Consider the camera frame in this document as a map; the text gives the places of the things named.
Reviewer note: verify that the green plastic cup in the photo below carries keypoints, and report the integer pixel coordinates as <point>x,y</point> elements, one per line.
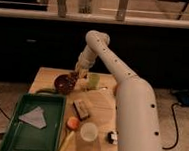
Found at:
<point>93,81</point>

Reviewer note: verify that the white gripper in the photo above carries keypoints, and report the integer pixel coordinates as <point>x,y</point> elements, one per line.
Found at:
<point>82,72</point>

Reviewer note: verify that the yellow brush handle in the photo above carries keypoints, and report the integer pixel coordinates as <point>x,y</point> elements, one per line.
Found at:
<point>68,139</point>

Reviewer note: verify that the dark purple grapes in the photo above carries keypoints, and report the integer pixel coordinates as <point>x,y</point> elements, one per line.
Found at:
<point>74,76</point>

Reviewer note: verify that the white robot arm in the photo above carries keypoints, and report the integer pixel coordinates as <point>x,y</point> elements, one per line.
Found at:
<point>137,115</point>

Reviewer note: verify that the small black white toy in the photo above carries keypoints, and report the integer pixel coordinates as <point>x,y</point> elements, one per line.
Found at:
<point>112,137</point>

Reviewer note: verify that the green plastic tray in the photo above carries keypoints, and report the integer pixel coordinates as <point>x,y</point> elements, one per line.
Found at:
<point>20,136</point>

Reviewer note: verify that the green cucumber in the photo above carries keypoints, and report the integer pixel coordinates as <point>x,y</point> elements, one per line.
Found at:
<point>45,90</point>

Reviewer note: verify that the orange ball brush head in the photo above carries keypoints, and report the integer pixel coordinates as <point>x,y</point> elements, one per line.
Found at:
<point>73,123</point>

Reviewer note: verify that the purple bowl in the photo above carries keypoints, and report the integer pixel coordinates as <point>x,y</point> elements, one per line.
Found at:
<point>63,84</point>

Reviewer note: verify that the wooden shelf rail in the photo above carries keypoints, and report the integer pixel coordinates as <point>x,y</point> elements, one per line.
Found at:
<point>48,15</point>

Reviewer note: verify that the clear plastic cup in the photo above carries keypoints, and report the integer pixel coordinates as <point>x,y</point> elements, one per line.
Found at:
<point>89,132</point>

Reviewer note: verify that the brown chalkboard eraser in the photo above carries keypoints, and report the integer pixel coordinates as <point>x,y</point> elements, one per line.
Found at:
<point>81,110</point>

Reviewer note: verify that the blue black floor device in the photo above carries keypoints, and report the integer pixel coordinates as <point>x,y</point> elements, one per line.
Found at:
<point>182,97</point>

